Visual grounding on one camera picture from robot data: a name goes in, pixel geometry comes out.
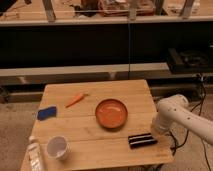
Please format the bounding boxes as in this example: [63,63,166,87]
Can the white paper cup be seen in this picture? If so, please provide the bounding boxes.
[46,136,69,161]

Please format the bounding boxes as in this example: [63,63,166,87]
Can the blue hanging cable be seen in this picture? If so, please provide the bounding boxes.
[127,19,132,80]

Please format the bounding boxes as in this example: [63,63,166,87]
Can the blue sponge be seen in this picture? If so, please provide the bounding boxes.
[37,106,57,121]

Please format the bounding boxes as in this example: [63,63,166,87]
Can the orange toy carrot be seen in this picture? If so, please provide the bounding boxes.
[65,93,89,108]

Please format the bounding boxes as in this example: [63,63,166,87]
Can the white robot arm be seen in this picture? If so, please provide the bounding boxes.
[151,94,213,145]

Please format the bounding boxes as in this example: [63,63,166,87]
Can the orange round plate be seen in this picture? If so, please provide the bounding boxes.
[95,99,128,129]

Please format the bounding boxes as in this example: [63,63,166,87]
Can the black box on shelf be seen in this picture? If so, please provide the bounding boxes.
[167,48,213,74]

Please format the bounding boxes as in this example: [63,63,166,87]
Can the clear plastic bottle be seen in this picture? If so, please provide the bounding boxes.
[27,136,45,171]

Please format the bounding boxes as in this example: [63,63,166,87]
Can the black floor cable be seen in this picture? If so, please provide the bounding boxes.
[165,74,213,171]

